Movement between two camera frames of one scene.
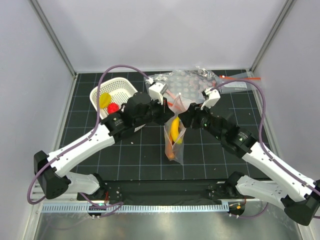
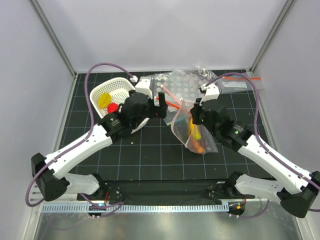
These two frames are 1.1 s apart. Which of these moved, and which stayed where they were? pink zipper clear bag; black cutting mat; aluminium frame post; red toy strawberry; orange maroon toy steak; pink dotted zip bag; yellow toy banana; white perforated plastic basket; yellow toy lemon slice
Moved: orange maroon toy steak; yellow toy banana; pink zipper clear bag
Stayed: black cutting mat; white perforated plastic basket; aluminium frame post; red toy strawberry; yellow toy lemon slice; pink dotted zip bag
